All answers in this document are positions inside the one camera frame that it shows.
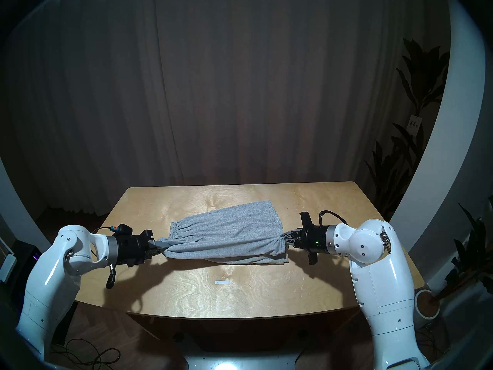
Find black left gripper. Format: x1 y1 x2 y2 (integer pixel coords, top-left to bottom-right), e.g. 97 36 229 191
116 230 170 267

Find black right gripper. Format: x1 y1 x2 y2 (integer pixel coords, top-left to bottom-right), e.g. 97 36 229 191
284 212 328 265

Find grey pants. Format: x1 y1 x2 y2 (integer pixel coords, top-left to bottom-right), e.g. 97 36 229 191
160 200 290 266

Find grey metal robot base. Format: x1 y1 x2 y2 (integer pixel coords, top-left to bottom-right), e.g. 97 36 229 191
173 331 309 370

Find black computer tower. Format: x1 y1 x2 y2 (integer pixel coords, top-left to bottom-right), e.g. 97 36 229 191
8 240 43 308

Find white round plant pot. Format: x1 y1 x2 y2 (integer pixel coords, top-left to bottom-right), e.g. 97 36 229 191
414 289 441 320

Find small white box device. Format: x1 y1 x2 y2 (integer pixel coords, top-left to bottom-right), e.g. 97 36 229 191
0 254 18 283

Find brown pleated curtain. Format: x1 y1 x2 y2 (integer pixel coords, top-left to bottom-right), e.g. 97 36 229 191
0 0 449 215

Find small dark potted plant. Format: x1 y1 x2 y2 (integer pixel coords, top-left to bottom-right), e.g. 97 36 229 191
433 198 493 300

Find tall dark leafy plant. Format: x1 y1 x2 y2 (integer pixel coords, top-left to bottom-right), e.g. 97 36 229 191
364 38 451 221

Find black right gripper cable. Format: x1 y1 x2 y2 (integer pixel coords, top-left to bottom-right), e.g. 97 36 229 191
318 210 349 228

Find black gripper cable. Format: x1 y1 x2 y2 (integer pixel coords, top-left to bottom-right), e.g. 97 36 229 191
318 210 349 228
92 224 134 289

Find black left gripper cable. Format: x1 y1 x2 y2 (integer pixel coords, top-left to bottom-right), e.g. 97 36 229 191
92 224 134 289

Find black floor cable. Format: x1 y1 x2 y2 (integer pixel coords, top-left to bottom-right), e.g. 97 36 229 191
50 338 122 370
418 323 451 363

